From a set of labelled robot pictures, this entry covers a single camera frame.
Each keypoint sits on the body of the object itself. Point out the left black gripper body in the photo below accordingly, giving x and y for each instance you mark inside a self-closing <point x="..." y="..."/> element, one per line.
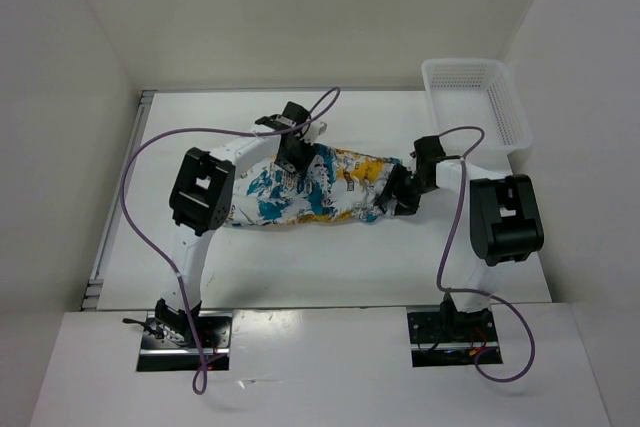
<point x="300" y="157"/>

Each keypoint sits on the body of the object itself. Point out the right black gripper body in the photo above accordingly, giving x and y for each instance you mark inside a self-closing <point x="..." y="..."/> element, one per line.
<point x="408" y="191"/>

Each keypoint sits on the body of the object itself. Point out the patterned white teal yellow shorts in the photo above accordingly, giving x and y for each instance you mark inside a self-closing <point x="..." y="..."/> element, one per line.
<point x="339" y="186"/>

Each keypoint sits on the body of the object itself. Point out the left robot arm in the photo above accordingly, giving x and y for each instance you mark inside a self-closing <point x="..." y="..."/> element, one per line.
<point x="201" y="201"/>

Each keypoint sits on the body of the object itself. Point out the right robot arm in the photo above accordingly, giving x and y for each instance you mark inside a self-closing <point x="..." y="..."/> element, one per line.
<point x="504" y="224"/>

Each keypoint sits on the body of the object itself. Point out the white plastic basket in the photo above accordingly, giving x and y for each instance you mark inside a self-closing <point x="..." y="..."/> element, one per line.
<point x="477" y="92"/>

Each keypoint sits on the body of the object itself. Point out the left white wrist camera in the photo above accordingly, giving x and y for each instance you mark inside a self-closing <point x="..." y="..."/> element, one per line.
<point x="310" y="133"/>

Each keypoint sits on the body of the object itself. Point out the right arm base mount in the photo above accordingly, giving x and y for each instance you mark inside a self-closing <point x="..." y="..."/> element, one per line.
<point x="443" y="337"/>

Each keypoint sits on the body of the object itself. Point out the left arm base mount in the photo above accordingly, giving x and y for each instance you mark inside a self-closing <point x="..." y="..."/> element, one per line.
<point x="162" y="351"/>

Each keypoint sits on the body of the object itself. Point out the aluminium table edge rail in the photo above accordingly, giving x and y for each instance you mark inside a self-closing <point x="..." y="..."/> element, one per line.
<point x="92" y="291"/>

